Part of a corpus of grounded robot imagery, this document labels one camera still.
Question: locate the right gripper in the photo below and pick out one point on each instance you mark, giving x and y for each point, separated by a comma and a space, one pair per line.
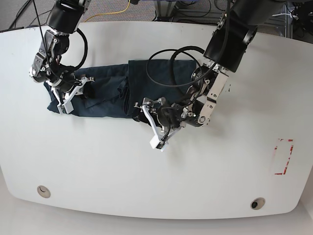
65, 92

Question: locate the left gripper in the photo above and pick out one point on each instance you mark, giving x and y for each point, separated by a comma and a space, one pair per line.
160, 116

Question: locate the dark navy t-shirt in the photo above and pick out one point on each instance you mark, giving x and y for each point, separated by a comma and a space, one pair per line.
119, 87

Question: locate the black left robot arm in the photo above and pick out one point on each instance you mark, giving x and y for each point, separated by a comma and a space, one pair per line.
235, 31

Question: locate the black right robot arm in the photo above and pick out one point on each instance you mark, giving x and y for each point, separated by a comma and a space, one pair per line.
63, 21

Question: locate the red tape rectangle marking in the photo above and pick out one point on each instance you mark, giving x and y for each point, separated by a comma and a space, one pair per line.
282, 155

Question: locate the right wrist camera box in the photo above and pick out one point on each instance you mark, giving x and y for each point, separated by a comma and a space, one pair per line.
65, 108

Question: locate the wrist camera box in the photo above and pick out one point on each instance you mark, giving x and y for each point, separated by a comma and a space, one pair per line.
156, 143
65, 108

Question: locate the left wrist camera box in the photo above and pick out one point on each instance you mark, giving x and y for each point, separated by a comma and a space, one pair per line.
156, 143

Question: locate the left table cable grommet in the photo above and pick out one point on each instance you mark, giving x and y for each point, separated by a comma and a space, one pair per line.
43, 191

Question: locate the table cable grommet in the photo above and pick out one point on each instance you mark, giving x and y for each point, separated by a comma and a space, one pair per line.
258, 203
43, 191

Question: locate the right table cable grommet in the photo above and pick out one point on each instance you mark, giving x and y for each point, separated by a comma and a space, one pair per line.
258, 203

